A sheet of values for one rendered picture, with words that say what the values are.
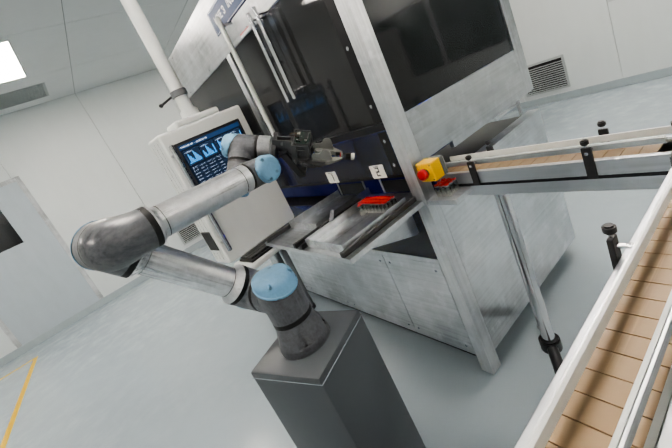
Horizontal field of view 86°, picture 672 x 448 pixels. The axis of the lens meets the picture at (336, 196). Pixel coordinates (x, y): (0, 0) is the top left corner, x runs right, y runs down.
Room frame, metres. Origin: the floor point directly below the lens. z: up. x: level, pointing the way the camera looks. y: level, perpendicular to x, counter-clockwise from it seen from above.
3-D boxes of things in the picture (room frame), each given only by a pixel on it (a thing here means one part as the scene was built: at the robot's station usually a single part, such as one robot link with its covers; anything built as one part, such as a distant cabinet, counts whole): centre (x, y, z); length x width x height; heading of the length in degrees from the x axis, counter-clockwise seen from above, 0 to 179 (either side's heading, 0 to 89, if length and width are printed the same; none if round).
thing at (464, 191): (1.25, -0.40, 0.87); 0.14 x 0.13 x 0.02; 122
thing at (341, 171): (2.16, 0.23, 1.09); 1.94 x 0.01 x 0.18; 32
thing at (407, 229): (1.28, -0.10, 0.80); 0.34 x 0.03 x 0.13; 122
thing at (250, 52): (1.90, 0.07, 1.51); 0.47 x 0.01 x 0.59; 32
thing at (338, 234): (1.33, -0.03, 0.90); 0.34 x 0.26 x 0.04; 121
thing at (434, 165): (1.24, -0.35, 1.00); 0.08 x 0.07 x 0.07; 122
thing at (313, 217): (1.68, 0.05, 0.90); 0.34 x 0.26 x 0.04; 122
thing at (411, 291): (2.42, -0.19, 0.44); 2.06 x 1.00 x 0.88; 32
